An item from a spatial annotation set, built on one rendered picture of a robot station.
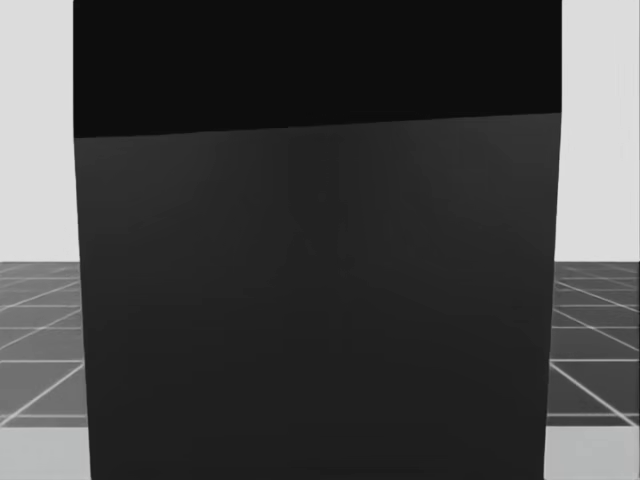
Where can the black screen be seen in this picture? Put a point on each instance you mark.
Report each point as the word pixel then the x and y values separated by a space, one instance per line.
pixel 320 260

